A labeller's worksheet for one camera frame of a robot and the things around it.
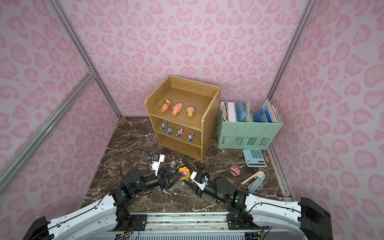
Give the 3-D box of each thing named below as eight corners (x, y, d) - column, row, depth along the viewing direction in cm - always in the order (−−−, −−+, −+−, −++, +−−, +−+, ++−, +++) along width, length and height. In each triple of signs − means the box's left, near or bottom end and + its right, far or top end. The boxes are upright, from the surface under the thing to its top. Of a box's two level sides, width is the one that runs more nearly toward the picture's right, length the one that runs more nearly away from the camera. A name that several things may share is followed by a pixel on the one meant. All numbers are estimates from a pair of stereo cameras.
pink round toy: (234, 177, 90) (235, 175, 87) (228, 171, 92) (228, 168, 90) (239, 173, 91) (240, 170, 89) (232, 167, 94) (233, 164, 91)
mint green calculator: (246, 167, 94) (247, 165, 92) (243, 151, 101) (244, 149, 99) (265, 167, 94) (266, 165, 91) (260, 151, 101) (261, 149, 99)
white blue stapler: (250, 195, 83) (251, 193, 80) (241, 184, 87) (242, 182, 84) (268, 181, 88) (270, 179, 85) (258, 171, 92) (260, 169, 89)
